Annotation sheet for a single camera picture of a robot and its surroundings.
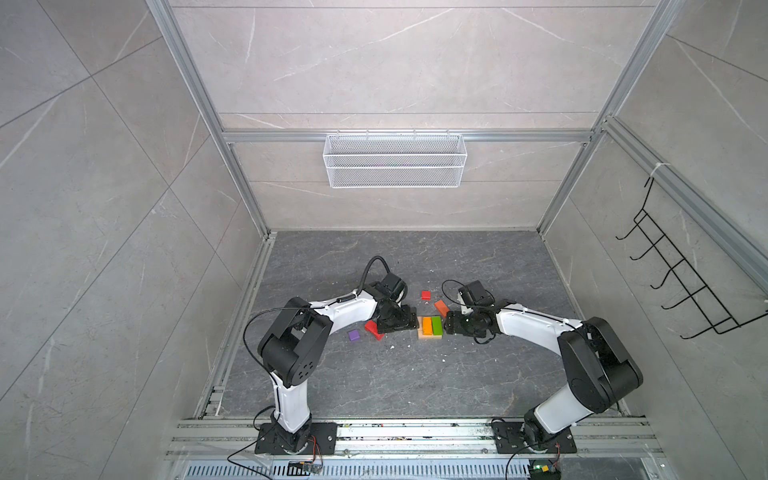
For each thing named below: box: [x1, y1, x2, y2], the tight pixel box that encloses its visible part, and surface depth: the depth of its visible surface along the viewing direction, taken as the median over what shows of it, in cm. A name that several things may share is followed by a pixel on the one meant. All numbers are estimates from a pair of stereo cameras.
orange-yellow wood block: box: [422, 317, 432, 336], surface depth 92 cm
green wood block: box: [431, 316, 443, 336], surface depth 92 cm
